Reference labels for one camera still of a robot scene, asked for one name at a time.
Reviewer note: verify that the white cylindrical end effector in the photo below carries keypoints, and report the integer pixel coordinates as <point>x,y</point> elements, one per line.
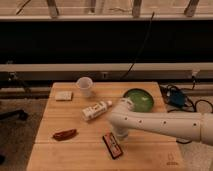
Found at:
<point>120,132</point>

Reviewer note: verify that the black and red eraser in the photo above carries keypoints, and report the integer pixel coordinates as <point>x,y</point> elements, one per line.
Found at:
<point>112,145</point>

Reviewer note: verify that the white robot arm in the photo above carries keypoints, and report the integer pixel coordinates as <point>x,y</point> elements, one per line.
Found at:
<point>185,125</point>

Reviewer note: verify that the green plate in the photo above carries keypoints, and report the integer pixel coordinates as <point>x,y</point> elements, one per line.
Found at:
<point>142,100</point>

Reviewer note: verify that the white glue bottle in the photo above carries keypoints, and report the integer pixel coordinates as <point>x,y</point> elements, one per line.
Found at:
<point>97,109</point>

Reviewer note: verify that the brown red chili pepper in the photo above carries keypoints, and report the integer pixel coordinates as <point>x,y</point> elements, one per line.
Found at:
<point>64,135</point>

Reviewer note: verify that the clear plastic cup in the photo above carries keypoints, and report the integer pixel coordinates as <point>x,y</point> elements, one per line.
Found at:
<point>84,84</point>

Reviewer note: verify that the blue power adapter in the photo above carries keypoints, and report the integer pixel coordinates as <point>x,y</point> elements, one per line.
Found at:
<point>177,98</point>

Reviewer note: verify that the white sponge block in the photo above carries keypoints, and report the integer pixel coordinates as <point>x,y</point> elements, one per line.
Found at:
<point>63,96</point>

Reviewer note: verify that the black chair base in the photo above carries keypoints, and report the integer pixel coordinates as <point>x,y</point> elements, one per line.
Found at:
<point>22,115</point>

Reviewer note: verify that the long metal rail frame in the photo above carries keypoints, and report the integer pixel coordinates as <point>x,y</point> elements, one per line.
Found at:
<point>107,71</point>

